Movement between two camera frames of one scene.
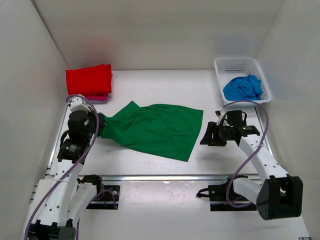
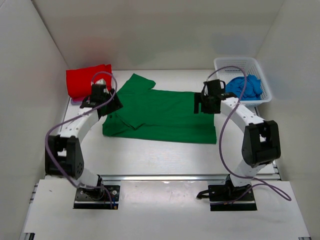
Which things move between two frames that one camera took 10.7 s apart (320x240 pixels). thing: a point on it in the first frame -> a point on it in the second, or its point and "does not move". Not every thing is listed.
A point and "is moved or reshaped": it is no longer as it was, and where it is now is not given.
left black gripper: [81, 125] -> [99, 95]
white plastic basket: [227, 68] does not move
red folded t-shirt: [92, 81] does not move
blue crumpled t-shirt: [243, 88] does not move
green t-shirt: [170, 130] is moved or reshaped
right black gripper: [210, 138] -> [200, 99]
